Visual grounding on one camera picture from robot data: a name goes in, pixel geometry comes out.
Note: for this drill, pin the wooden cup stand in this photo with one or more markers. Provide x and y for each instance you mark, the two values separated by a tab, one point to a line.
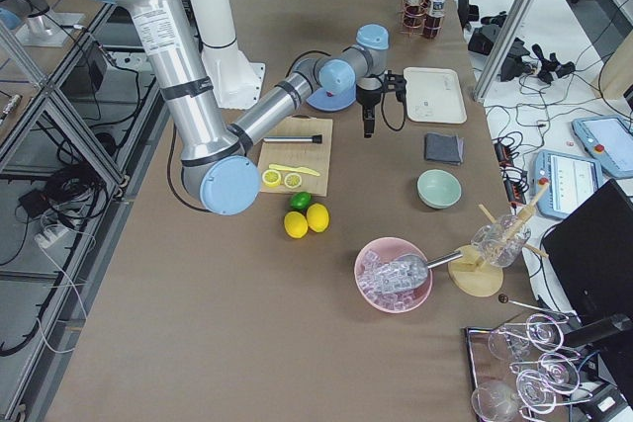
472	274

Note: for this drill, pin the tea bottle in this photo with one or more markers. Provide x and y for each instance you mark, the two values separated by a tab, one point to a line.
433	19
413	15

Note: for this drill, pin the wooden cutting board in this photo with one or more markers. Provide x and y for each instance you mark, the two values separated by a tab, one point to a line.
315	156

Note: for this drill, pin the lower lemon slice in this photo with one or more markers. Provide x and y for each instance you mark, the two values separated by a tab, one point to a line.
271	178

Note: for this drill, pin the upper whole lemon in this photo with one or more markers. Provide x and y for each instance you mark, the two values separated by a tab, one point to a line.
318	217

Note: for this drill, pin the cream rabbit tray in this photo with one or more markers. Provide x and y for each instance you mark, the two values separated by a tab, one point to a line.
434	96

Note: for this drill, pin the copper wire bottle rack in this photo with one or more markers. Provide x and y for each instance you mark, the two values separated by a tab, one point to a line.
426	2

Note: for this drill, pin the steel ice scoop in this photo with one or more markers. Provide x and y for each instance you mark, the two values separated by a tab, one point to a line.
418	264

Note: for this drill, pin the grey folded cloth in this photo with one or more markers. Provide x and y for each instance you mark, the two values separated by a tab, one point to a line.
448	149

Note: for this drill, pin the white power strip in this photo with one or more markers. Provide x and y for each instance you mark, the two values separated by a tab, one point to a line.
50	235

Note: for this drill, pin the green lime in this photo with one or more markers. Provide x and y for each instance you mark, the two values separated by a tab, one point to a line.
301	201

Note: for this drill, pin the glass mug on stand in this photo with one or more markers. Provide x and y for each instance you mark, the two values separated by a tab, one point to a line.
495	245

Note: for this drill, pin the lemon slice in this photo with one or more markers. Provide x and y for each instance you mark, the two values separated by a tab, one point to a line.
271	178
293	180

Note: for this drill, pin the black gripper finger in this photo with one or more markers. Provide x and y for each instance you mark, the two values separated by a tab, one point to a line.
371	122
366	124

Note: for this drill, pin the blue teach pendant near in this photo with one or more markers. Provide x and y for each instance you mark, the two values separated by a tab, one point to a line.
564	181

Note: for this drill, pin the mint green bowl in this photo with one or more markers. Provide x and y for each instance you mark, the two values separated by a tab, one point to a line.
438	189

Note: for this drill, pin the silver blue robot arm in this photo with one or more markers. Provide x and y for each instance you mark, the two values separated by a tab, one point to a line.
211	91

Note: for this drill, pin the blue teach pendant far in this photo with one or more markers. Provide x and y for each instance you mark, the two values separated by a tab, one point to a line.
608	140

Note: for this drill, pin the upper lemon slice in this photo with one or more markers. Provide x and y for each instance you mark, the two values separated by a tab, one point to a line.
293	180

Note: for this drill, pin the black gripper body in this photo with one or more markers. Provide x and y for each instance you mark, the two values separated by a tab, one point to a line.
367	98

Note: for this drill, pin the blue teach pendant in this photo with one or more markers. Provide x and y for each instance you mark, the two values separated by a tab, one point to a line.
564	181
608	140

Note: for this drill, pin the pink bowl of ice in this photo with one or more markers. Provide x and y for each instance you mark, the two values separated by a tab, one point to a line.
388	279

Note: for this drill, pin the yellow plastic knife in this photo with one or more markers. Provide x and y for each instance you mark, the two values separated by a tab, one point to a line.
298	169

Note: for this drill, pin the left rear tea bottle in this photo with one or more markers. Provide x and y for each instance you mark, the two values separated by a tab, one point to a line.
413	15

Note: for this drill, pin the wire wine glass rack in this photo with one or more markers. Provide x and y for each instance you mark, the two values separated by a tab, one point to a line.
524	370

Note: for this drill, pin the steel muddler black tip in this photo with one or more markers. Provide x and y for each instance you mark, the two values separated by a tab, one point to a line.
313	139

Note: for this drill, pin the black laptop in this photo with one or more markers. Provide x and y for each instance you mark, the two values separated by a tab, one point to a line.
591	254

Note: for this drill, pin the blue round plate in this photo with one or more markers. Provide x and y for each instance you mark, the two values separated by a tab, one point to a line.
323	101

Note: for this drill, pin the lower whole lemon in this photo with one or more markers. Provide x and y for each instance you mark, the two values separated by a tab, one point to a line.
295	224

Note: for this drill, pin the whole lemon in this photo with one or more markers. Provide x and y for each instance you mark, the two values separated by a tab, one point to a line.
318	217
295	224

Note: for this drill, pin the front tea bottle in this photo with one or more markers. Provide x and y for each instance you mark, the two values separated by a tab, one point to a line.
433	19

